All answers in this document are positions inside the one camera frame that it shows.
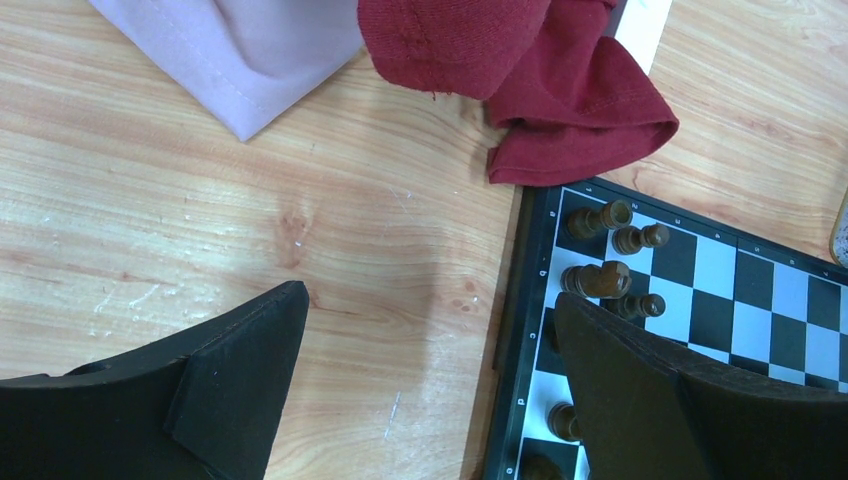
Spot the pink garment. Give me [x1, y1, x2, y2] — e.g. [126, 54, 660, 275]
[92, 0, 363, 141]

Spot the black white chessboard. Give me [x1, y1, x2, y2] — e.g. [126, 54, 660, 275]
[482, 179, 847, 479]

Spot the dark knight chess piece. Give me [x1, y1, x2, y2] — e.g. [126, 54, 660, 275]
[561, 260, 632, 299]

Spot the white rack base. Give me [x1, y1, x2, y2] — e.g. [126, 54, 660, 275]
[604, 0, 673, 74]

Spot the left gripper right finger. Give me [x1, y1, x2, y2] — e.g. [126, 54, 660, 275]
[554, 293, 847, 479]

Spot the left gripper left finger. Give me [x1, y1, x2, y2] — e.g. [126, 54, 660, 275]
[1, 281, 310, 479]

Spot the dark queen chess piece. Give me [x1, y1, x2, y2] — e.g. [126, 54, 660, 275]
[546, 402, 583, 443]

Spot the gold metal tin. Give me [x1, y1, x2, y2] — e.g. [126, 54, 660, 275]
[829, 192, 848, 268]

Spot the dark pawn chess piece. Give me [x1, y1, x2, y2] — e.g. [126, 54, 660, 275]
[611, 223, 670, 255]

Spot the red t-shirt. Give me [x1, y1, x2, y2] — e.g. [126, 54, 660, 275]
[357, 1, 680, 187]

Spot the dark rook chess piece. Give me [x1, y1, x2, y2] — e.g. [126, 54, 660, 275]
[566, 200, 633, 240]

